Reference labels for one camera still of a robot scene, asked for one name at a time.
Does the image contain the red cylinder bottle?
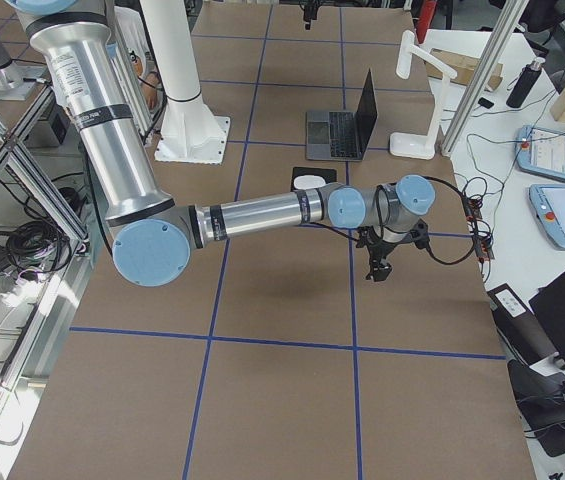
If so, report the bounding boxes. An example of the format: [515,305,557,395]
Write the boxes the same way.
[415,0,437,44]

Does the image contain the far blue teach pendant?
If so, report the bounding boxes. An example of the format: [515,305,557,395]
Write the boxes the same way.
[514,125,565,182]

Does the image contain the black water bottle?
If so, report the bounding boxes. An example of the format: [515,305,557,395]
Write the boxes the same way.
[506,57,545,108]

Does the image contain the grey laptop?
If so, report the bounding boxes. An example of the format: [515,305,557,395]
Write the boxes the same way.
[306,69,378,161]

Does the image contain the small black square puck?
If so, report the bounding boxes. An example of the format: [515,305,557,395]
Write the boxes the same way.
[478,98,494,109]

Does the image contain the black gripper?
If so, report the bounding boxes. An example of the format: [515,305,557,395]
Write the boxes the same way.
[356,226,405,281]
[302,0,318,30]

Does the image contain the aluminium frame post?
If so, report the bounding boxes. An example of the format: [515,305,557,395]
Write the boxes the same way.
[441,0,529,157]

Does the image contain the white computer mouse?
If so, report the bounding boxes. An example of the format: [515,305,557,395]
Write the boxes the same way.
[293,174,327,190]

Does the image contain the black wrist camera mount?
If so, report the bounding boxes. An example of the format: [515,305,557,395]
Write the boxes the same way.
[410,220,430,250]

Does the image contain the white desk lamp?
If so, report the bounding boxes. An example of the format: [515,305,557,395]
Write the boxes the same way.
[388,29,459,161]

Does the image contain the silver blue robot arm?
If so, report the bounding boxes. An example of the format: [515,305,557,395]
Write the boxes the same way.
[14,1,435,287]

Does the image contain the brown cardboard box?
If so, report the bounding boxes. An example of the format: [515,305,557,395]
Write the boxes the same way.
[430,49,503,92]

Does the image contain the person in white shirt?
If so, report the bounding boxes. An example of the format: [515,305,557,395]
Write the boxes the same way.
[111,5,166,141]

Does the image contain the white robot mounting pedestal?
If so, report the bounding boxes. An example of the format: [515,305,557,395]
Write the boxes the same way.
[141,1,231,165]

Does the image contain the orange black usb hub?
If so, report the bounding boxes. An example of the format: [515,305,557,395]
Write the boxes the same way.
[462,197,483,221]

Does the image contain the black mouse pad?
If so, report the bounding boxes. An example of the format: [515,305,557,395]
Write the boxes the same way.
[291,167,337,190]

